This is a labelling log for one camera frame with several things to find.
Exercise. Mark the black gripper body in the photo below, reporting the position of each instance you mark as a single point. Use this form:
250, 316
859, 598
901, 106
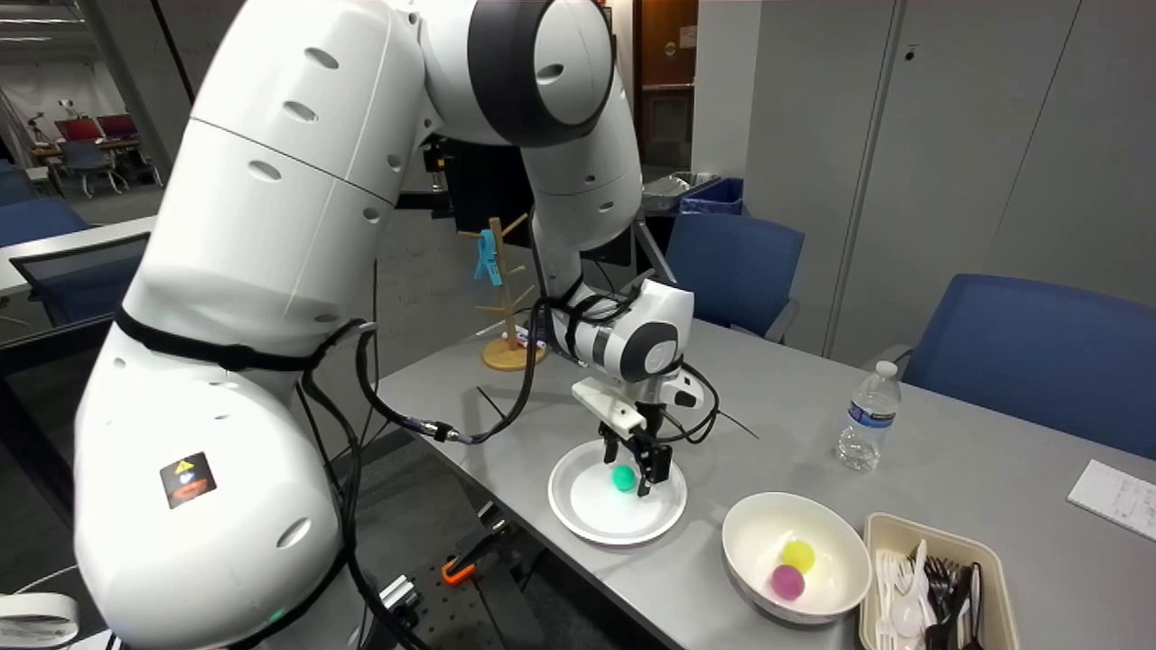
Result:
643, 443

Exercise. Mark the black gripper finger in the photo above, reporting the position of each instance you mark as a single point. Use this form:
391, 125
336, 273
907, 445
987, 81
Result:
609, 450
650, 473

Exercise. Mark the small green ball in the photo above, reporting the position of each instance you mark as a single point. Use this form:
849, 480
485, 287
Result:
624, 479

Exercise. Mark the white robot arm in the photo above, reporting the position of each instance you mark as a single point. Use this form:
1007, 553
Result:
202, 509

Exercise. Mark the white bowl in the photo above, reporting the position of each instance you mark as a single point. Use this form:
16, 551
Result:
759, 526

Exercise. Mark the white plastic plate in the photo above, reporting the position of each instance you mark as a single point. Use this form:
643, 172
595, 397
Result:
591, 508

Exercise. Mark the wooden stand base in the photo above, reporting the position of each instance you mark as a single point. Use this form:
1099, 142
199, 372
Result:
509, 355

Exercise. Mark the yellow ball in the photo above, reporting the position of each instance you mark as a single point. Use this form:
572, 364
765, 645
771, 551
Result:
800, 553

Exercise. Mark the pink ball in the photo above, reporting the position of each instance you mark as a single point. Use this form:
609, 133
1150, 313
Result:
786, 583

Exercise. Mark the blue chair behind table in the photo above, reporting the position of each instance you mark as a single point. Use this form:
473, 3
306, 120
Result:
737, 269

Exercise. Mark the clear water bottle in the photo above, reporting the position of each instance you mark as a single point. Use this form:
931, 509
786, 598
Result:
869, 417

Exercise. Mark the black plastic fork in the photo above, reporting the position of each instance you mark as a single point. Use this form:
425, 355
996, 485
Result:
955, 593

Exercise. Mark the beige cutlery tray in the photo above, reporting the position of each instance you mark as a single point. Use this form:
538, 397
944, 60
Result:
897, 603

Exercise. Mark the blue chair right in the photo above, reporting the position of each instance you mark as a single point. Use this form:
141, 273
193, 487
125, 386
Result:
1067, 357

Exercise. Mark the white paper sheet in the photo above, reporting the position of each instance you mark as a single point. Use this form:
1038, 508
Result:
1116, 497

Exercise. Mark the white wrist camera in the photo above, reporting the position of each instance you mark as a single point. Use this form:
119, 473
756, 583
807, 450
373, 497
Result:
609, 405

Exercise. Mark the orange handled clamp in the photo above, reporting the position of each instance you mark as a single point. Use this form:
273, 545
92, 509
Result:
465, 565

